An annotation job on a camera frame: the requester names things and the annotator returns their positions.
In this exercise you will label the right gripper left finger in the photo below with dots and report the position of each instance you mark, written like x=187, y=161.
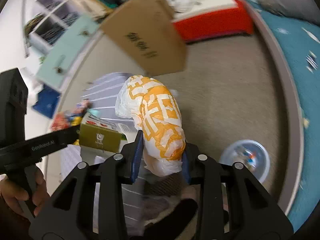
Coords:
x=88, y=204

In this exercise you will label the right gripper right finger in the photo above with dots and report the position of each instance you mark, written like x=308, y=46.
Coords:
x=233, y=204

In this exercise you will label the red paper cup bag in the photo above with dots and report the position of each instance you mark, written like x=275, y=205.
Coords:
x=60, y=122

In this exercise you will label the olive green carton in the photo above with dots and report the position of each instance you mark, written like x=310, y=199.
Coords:
x=100, y=135

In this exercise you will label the white orange plastic bag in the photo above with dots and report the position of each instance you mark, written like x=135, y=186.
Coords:
x=154, y=110

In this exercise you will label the person's left hand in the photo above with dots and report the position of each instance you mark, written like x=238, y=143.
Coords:
x=13, y=194

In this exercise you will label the light blue plastic bucket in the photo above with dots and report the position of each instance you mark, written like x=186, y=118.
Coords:
x=251, y=154

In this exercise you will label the blue gift bag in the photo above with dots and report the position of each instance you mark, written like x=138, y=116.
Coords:
x=47, y=101

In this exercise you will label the purple checkered tablecloth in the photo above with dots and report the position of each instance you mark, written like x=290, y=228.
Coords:
x=150, y=197

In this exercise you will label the teal bunk bed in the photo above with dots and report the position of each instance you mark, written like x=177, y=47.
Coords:
x=291, y=31

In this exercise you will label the large cardboard box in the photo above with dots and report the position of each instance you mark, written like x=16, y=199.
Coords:
x=145, y=32

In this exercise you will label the red low bench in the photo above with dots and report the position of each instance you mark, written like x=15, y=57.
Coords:
x=217, y=23

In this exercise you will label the white plastic bag on bench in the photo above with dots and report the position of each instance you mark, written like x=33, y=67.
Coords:
x=182, y=6

